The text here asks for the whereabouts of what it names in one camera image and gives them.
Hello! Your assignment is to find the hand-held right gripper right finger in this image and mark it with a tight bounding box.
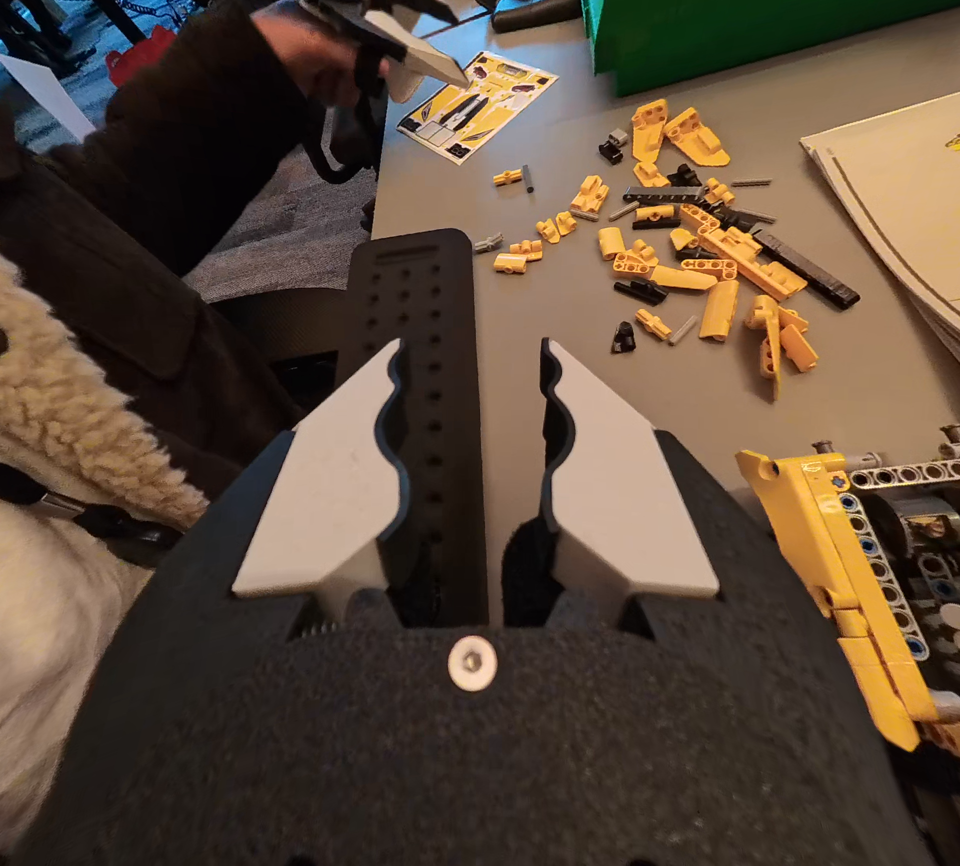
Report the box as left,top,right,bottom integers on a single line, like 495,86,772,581
537,338,721,627

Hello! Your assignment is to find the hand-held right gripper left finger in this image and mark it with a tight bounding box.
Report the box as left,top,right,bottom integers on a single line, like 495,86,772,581
230,338,414,627

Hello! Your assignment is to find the printed paper sheet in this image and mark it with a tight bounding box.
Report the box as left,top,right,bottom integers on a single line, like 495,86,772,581
396,50,559,166

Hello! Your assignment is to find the yellow brick car model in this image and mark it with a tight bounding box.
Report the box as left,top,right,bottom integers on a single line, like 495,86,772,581
735,424,960,756

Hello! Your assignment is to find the pile of yellow brick pieces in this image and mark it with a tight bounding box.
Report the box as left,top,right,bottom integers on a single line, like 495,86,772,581
473,98,865,405

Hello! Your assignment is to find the person's left forearm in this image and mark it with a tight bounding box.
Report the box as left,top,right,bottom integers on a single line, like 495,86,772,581
42,0,328,277

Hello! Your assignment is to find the person's left hand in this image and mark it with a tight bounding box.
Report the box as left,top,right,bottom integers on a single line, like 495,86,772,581
252,4,394,114

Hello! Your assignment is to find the black cylindrical case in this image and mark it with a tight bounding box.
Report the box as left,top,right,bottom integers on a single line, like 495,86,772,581
491,0,586,36

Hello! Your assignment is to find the black perforated mat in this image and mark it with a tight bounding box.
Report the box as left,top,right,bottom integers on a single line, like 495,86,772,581
335,227,490,627

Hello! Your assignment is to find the fleece-lined jacket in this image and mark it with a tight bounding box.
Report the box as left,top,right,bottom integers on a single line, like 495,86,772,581
0,131,309,844

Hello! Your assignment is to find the open instruction booklet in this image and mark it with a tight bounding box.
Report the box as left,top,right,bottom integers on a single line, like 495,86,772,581
800,94,960,360

